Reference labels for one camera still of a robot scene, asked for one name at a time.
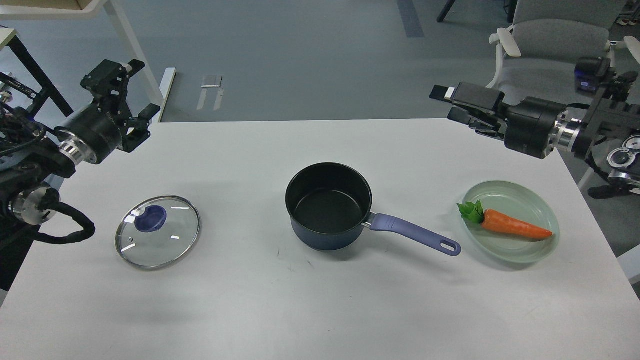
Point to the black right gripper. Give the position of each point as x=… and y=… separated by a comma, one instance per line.
x=529, y=124

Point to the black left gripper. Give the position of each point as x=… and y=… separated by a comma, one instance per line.
x=90, y=134

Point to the glass pot lid purple knob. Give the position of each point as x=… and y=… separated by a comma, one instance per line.
x=158, y=232

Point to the blue saucepan with purple handle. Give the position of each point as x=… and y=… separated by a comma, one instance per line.
x=329, y=205

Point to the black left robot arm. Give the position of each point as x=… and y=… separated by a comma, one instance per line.
x=32, y=154

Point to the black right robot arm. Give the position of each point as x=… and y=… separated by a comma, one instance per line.
x=604, y=134

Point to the black metal rack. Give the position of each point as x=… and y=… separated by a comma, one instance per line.
x=32, y=82

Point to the grey office chair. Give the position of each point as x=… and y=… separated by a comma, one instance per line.
x=536, y=56

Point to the pale green plate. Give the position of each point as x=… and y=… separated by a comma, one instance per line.
x=518, y=202

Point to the orange toy carrot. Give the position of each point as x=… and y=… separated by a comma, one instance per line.
x=498, y=222

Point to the person in jeans and sneakers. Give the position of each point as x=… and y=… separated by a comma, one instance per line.
x=628, y=20

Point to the white table leg frame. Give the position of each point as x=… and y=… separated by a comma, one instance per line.
x=158, y=91

